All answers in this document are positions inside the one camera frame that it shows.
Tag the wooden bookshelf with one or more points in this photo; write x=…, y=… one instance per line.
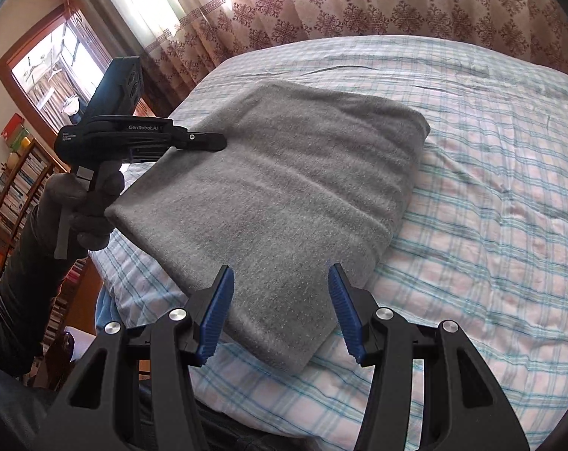
x=16, y=206

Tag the grey pants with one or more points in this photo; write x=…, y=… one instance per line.
x=274, y=197

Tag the plaid sheeted bed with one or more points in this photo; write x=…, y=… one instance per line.
x=476, y=244

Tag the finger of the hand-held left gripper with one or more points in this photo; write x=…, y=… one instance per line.
x=201, y=141

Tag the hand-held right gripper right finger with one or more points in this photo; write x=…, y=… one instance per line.
x=347, y=319

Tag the person's left forearm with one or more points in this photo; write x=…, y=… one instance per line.
x=25, y=291

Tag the wooden framed window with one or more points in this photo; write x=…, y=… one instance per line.
x=53, y=70

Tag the person's left hand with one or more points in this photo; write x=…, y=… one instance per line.
x=86, y=225

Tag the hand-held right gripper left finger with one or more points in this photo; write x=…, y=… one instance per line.
x=213, y=319

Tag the patterned pink curtain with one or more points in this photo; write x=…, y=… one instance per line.
x=359, y=14

